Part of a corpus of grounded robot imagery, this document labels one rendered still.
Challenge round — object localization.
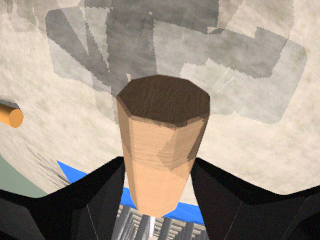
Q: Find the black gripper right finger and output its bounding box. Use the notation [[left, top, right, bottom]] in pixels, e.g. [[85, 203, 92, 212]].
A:
[[191, 157, 320, 240]]

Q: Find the orange cylinder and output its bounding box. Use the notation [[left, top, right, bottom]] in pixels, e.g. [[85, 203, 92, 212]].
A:
[[0, 104, 24, 128]]

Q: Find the blue flat strip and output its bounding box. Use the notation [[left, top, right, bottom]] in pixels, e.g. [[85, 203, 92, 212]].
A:
[[57, 161, 204, 224]]

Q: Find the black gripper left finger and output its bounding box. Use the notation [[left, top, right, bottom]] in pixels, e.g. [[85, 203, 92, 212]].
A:
[[0, 156, 127, 240]]

